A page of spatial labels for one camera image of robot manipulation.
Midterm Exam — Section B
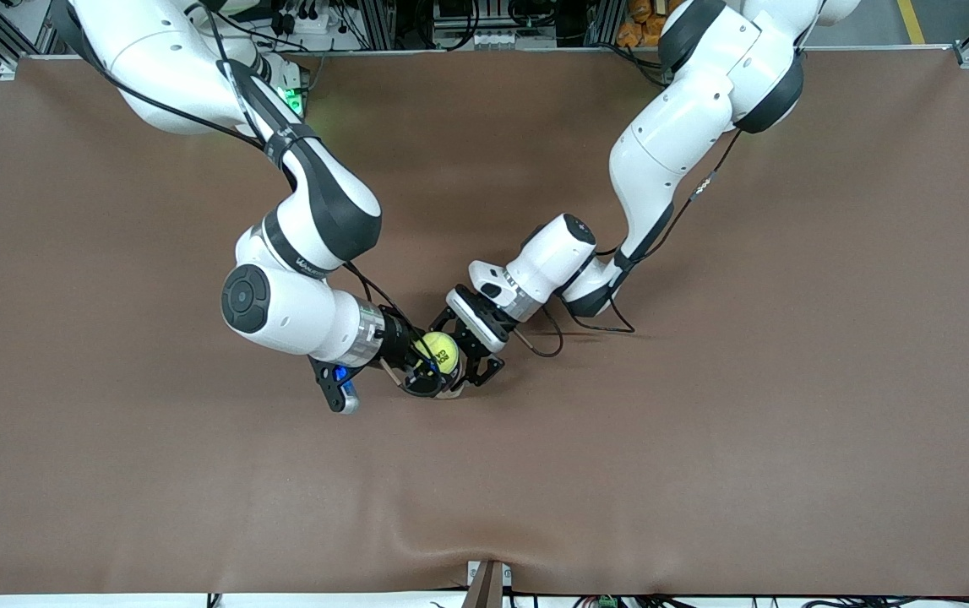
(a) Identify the yellow Roland Garros tennis ball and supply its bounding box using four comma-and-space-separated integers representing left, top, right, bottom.
414, 331, 460, 376

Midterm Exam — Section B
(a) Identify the brown table mat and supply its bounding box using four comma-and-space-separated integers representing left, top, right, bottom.
0, 46, 969, 596

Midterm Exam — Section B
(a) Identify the long white socket strip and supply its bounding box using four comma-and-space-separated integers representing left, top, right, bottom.
432, 28, 522, 50

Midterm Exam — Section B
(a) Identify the white power strip with plugs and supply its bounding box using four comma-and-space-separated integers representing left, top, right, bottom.
271, 7, 335, 36

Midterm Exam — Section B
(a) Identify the orange packets pile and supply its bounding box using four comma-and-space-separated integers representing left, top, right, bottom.
617, 0, 672, 49

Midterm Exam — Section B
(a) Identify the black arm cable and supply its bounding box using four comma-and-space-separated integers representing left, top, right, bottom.
53, 0, 443, 372
511, 127, 744, 359

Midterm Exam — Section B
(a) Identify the front camera mount post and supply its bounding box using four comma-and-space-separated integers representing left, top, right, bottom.
465, 559, 514, 608

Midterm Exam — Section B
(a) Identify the aluminium frame post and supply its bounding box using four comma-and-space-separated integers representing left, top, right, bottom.
587, 0, 625, 47
356, 0, 397, 50

